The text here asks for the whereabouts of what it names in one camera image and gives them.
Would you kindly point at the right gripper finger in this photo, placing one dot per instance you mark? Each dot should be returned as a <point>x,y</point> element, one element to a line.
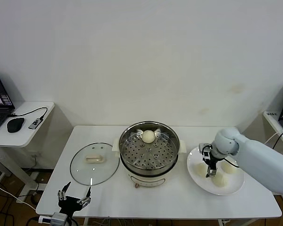
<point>204,160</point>
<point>211,172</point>

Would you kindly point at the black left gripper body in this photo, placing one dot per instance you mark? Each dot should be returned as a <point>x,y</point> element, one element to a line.
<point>68,203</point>

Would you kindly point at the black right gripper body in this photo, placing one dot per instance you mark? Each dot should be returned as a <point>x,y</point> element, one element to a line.
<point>213,162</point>

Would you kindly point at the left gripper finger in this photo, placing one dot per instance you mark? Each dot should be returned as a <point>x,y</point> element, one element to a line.
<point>61,195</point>
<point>86,199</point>

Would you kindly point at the white steamed baozi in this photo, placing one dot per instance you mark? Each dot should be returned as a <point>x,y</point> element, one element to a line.
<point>199,169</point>
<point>229,168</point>
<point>148,136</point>
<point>219,180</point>

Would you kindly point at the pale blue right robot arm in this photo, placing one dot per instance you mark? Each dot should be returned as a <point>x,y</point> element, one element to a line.
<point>261,160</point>

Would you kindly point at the stainless steel steamer basket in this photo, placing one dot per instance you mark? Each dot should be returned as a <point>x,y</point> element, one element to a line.
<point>153,153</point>

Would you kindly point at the white round plate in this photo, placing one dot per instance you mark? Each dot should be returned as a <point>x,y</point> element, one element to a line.
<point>202,183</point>

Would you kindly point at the white table leg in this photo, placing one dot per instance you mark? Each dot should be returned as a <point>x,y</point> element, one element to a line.
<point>223,222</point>
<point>86,221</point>

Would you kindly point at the grey usb hub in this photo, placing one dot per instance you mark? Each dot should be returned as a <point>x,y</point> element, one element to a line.
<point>35,123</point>

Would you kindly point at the white label sticker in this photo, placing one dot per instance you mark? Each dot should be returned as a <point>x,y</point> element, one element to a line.
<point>272,114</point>

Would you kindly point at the black computer mouse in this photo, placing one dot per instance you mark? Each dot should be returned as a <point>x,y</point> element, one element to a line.
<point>15,124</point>

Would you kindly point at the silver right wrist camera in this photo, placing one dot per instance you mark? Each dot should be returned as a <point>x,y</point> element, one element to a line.
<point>205,154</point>

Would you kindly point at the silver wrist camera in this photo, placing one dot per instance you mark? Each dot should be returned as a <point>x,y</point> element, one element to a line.
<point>45,219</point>
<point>205,154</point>

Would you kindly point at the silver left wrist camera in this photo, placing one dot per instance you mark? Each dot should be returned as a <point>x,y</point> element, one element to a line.
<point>45,219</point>

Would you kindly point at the white wall socket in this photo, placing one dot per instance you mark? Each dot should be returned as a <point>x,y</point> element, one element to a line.
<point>36,155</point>

